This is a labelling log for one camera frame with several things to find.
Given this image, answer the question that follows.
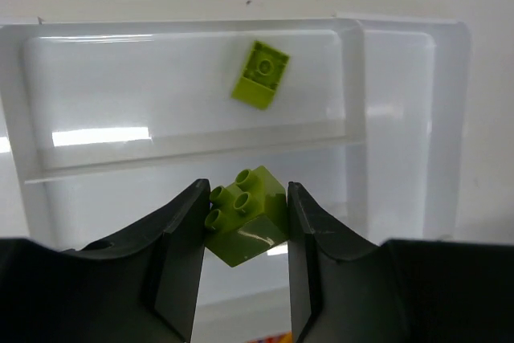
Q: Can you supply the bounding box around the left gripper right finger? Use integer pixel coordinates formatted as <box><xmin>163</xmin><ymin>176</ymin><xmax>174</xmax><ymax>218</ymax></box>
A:
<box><xmin>288</xmin><ymin>182</ymin><xmax>513</xmax><ymax>342</ymax></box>

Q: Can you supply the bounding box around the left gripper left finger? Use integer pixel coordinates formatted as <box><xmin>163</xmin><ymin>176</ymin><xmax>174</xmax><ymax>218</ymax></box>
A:
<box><xmin>1</xmin><ymin>179</ymin><xmax>210</xmax><ymax>342</ymax></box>

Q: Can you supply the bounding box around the dark green small lego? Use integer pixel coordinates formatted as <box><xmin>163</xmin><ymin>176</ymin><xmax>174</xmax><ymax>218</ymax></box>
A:
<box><xmin>204</xmin><ymin>165</ymin><xmax>289</xmax><ymax>267</ymax></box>

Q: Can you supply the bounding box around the orange yellow lego brick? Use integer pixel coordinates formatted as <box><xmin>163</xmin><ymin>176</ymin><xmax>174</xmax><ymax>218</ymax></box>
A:
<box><xmin>248</xmin><ymin>332</ymin><xmax>292</xmax><ymax>343</ymax></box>

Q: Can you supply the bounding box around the white compartment tray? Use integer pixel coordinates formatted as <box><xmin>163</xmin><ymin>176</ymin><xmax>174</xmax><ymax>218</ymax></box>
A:
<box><xmin>0</xmin><ymin>17</ymin><xmax>473</xmax><ymax>320</ymax></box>

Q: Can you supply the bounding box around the green lego in tray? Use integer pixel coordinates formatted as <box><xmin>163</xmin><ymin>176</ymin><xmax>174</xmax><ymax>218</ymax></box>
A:
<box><xmin>230</xmin><ymin>40</ymin><xmax>290</xmax><ymax>110</ymax></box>

